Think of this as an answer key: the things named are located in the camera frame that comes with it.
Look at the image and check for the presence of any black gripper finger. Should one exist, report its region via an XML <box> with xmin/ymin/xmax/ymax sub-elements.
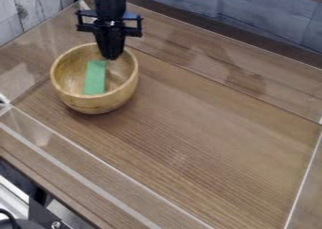
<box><xmin>112</xmin><ymin>27</ymin><xmax>126</xmax><ymax>60</ymax></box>
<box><xmin>94</xmin><ymin>27</ymin><xmax>113</xmax><ymax>59</ymax></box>

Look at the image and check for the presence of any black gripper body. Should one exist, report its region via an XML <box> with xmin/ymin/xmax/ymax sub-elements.
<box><xmin>75</xmin><ymin>0</ymin><xmax>142</xmax><ymax>37</ymax></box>

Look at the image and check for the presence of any green rectangular block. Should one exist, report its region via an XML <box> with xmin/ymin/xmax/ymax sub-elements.
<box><xmin>83</xmin><ymin>60</ymin><xmax>108</xmax><ymax>95</ymax></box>

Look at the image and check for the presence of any wooden bowl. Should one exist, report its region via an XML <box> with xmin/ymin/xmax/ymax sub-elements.
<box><xmin>51</xmin><ymin>43</ymin><xmax>140</xmax><ymax>114</ymax></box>

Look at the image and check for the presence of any clear acrylic corner bracket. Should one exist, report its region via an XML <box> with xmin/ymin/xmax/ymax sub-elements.
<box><xmin>79</xmin><ymin>0</ymin><xmax>96</xmax><ymax>24</ymax></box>

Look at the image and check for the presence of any clear acrylic tray wall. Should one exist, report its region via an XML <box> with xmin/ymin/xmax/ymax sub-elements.
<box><xmin>0</xmin><ymin>9</ymin><xmax>322</xmax><ymax>229</ymax></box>

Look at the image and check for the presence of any black metal clamp bracket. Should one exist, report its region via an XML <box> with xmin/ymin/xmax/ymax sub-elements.
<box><xmin>29</xmin><ymin>198</ymin><xmax>71</xmax><ymax>229</ymax></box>

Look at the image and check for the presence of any black cable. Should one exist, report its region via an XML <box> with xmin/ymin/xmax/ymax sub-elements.
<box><xmin>0</xmin><ymin>208</ymin><xmax>21</xmax><ymax>229</ymax></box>

